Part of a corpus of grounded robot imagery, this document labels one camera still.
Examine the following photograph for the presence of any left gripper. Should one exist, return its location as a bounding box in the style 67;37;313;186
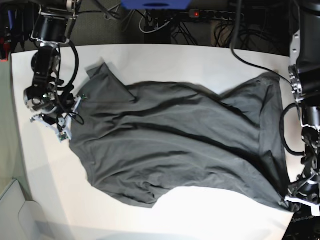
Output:
284;174;320;207

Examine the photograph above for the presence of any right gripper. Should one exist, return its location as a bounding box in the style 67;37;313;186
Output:
30;96;83;136

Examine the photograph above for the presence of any dark grey t-shirt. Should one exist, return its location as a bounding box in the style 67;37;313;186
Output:
69;64;293;211

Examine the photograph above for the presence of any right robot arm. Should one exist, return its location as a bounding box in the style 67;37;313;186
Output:
23;0;82;142

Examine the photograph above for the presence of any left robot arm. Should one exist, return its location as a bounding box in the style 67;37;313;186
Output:
279;0;320;217

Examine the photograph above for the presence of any red clamp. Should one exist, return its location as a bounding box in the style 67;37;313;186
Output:
0;37;11;62

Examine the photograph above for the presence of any white side table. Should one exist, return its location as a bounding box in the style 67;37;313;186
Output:
0;179;55;240

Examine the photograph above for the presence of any blue box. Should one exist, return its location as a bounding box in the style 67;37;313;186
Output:
121;0;191;10

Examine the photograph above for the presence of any black power strip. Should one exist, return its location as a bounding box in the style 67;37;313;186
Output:
188;9;236;21

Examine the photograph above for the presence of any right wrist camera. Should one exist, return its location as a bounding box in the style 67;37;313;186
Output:
57;129;72;143

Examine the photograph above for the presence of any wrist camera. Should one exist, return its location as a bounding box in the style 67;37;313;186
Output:
310;204;320;217
57;129;72;143

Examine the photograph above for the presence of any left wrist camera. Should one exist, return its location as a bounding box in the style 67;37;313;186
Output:
310;204;320;217

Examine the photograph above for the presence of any white cable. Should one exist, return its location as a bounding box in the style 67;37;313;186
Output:
138;11;172;34

